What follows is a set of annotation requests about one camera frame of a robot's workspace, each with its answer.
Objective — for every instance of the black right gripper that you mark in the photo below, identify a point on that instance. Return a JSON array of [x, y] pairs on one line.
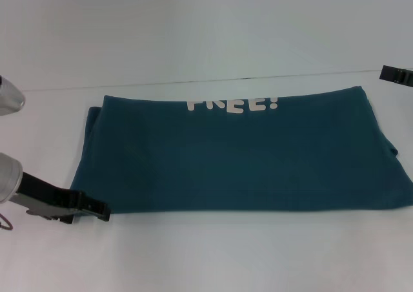
[[407, 78]]

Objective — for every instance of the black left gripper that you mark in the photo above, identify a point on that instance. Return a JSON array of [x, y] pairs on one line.
[[42, 195]]

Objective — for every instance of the teal blue shirt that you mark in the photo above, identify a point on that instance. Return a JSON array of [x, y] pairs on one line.
[[226, 150]]

